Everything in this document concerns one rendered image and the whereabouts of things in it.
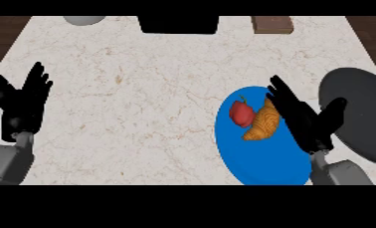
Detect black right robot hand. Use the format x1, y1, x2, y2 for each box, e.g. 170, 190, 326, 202
264, 74, 350, 155

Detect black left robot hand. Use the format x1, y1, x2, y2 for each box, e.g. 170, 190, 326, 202
0, 61, 55, 143

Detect golden croissant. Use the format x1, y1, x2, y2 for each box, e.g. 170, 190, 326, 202
240, 97, 282, 141

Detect blue plate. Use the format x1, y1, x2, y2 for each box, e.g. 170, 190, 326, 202
212, 86, 314, 186

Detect dark grey pan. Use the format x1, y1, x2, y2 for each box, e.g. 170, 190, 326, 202
317, 67, 376, 164

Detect red bell pepper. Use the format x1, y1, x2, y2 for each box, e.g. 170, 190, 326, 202
227, 95, 257, 129

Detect grey bowl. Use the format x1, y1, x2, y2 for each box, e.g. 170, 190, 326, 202
62, 15, 108, 27

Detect brown wooden block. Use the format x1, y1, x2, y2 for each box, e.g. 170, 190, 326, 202
249, 15, 295, 35

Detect black appliance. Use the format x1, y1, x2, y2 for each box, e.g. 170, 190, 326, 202
136, 15, 220, 36

